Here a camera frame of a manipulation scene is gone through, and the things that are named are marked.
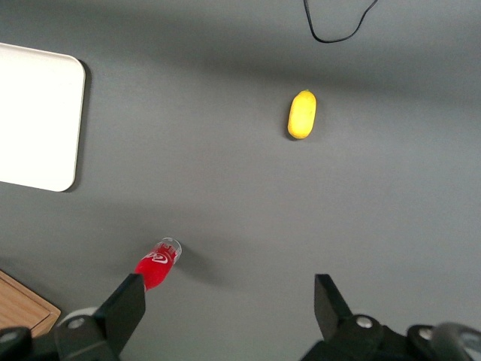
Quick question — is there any red cola bottle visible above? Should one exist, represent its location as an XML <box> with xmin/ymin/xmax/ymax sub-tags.
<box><xmin>134</xmin><ymin>236</ymin><xmax>183</xmax><ymax>293</ymax></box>

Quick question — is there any wooden board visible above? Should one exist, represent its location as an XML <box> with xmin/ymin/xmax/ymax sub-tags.
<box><xmin>0</xmin><ymin>269</ymin><xmax>62</xmax><ymax>339</ymax></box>

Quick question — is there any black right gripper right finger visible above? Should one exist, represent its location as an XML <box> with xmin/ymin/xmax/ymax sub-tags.
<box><xmin>300</xmin><ymin>274</ymin><xmax>410</xmax><ymax>361</ymax></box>

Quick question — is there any black cable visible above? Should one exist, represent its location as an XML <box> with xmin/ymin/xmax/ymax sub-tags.
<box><xmin>302</xmin><ymin>0</ymin><xmax>380</xmax><ymax>44</ymax></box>

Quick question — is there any yellow lemon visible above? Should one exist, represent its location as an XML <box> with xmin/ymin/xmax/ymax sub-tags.
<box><xmin>287</xmin><ymin>89</ymin><xmax>318</xmax><ymax>140</ymax></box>

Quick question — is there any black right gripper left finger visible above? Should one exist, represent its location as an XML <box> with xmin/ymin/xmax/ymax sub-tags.
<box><xmin>54</xmin><ymin>273</ymin><xmax>147</xmax><ymax>361</ymax></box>

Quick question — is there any white rounded tray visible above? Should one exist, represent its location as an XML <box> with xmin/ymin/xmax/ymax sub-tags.
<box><xmin>0</xmin><ymin>42</ymin><xmax>86</xmax><ymax>193</ymax></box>

